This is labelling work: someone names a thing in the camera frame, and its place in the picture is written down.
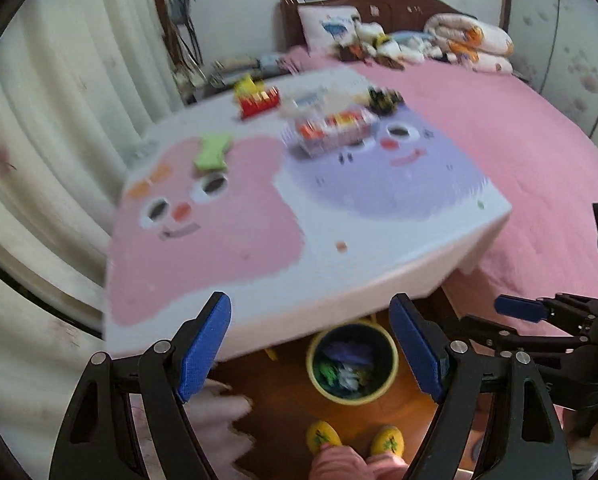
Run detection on white paper ball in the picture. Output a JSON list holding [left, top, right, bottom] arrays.
[[337, 364, 362, 392]]

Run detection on purple plastic bag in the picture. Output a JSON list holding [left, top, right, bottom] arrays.
[[322, 340, 373, 367]]

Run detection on light green wipes pack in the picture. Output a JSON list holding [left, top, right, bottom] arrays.
[[194, 134, 233, 172]]

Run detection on black gold wrapper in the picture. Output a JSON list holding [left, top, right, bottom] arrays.
[[367, 87, 404, 116]]

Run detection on red strawberry juice carton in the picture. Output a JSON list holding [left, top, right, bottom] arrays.
[[288, 107, 379, 157]]

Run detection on red envelope packet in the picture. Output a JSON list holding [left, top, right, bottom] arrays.
[[238, 87, 281, 120]]

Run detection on yellow snack wrapper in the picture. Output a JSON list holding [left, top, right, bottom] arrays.
[[233, 74, 265, 102]]

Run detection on clear plastic bottle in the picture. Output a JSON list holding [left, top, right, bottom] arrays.
[[281, 88, 328, 118]]

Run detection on green paper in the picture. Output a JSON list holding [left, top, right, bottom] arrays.
[[313, 361, 339, 389]]

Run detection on yellow rimmed trash bin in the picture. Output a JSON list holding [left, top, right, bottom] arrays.
[[305, 320, 399, 406]]

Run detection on right yellow slipper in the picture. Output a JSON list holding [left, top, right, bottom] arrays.
[[369, 426, 405, 458]]

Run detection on yellow slipper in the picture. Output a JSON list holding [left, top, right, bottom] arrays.
[[369, 426, 405, 458], [305, 420, 342, 456]]

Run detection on pink bed sheet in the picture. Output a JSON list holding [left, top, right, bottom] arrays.
[[287, 48, 598, 322]]

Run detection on left yellow slipper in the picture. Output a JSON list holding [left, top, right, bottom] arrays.
[[305, 420, 342, 456]]

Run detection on pink pajama legs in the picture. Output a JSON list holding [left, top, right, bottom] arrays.
[[309, 445, 409, 480]]

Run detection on cartoon printed tablecloth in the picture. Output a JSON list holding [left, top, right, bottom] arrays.
[[104, 95, 512, 360]]

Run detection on folded cartoon quilt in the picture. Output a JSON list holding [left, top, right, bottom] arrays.
[[424, 13, 514, 75]]

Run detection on stack of books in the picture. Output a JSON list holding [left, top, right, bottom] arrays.
[[208, 52, 289, 90]]

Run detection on plush toy pile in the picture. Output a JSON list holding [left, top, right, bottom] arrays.
[[334, 16, 444, 70]]

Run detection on cream floral curtain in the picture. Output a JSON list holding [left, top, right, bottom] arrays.
[[0, 0, 182, 479]]

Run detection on dark wooden headboard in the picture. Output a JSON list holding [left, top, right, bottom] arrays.
[[278, 0, 467, 47]]

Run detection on white cartoon pillow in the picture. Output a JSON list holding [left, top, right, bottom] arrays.
[[298, 6, 361, 54]]

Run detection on hanging bags on rack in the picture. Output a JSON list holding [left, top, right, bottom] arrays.
[[154, 0, 208, 105]]

